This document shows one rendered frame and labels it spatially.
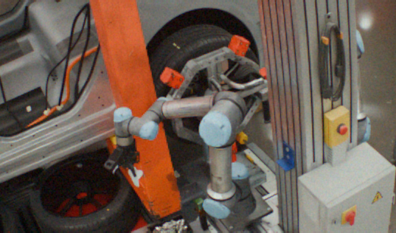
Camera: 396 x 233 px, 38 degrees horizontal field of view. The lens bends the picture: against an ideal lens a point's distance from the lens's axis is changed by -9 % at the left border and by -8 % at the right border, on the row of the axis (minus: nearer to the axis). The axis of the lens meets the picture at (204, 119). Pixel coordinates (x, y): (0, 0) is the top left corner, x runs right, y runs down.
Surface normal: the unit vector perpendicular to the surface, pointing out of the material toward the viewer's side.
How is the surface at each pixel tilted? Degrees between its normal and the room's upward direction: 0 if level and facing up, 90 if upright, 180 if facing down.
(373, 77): 0
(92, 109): 90
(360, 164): 0
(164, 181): 90
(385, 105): 0
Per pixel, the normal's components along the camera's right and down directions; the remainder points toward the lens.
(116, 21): 0.47, 0.47
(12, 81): 0.26, -0.15
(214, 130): -0.47, 0.47
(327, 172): -0.14, -0.79
